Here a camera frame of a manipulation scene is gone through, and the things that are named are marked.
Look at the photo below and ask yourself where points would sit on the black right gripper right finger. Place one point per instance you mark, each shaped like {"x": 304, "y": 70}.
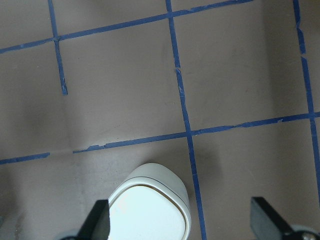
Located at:
{"x": 267, "y": 224}

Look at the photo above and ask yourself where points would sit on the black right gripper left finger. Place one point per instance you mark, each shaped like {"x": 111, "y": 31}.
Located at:
{"x": 96, "y": 225}

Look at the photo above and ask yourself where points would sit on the white trash can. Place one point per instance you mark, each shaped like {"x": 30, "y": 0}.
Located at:
{"x": 152, "y": 203}

